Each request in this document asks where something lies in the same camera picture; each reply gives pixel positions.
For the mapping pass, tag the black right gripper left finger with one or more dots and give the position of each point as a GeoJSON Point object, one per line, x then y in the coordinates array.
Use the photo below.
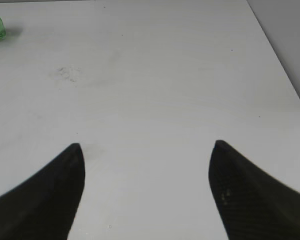
{"type": "Point", "coordinates": [44, 206]}

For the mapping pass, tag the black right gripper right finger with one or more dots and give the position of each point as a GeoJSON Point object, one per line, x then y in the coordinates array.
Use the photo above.
{"type": "Point", "coordinates": [252, 204]}

